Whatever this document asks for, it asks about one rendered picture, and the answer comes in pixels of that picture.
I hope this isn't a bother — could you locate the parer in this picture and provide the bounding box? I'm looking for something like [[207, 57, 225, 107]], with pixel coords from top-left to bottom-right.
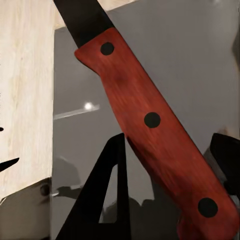
[[53, 0, 240, 240]]

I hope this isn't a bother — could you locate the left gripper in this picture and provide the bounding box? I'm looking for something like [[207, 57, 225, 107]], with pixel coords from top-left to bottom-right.
[[0, 127, 19, 172]]

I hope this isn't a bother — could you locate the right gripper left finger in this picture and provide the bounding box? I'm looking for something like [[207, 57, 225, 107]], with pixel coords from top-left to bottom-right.
[[56, 133, 131, 240]]

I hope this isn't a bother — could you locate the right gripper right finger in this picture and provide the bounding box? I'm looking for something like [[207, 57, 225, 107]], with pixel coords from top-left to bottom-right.
[[210, 133, 240, 200]]

